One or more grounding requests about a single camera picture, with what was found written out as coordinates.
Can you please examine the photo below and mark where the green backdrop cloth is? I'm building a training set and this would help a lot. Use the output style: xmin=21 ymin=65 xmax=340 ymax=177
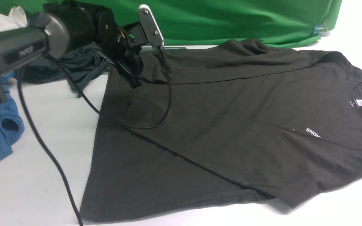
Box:
xmin=0 ymin=0 xmax=343 ymax=49

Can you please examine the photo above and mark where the blue binder clip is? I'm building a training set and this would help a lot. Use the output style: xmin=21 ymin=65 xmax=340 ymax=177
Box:
xmin=313 ymin=23 xmax=328 ymax=36

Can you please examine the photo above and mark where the blue shirt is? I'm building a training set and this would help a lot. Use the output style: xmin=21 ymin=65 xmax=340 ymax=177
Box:
xmin=0 ymin=71 xmax=25 ymax=161

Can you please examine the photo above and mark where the black left camera cable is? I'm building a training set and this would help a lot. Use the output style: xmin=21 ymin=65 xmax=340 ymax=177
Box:
xmin=17 ymin=44 xmax=172 ymax=226

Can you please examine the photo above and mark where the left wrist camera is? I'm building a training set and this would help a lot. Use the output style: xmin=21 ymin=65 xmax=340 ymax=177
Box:
xmin=126 ymin=4 xmax=165 ymax=50

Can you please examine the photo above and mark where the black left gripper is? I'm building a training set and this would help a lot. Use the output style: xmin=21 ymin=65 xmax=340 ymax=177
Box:
xmin=95 ymin=9 xmax=143 ymax=88

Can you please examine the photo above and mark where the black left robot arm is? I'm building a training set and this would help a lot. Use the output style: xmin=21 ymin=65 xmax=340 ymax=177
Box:
xmin=0 ymin=0 xmax=141 ymax=103

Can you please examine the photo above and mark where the metal table cable tray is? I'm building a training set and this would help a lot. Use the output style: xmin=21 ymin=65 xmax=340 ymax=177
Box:
xmin=141 ymin=46 xmax=187 ymax=51

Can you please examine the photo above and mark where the gray long-sleeved shirt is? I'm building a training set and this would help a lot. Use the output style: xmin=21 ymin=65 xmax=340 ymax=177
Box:
xmin=80 ymin=39 xmax=362 ymax=223

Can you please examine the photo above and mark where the white shirt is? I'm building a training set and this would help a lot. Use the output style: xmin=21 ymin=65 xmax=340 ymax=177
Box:
xmin=0 ymin=6 xmax=27 ymax=32

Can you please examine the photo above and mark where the dark teal shirt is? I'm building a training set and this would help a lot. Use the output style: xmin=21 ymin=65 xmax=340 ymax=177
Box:
xmin=22 ymin=47 xmax=111 ymax=91

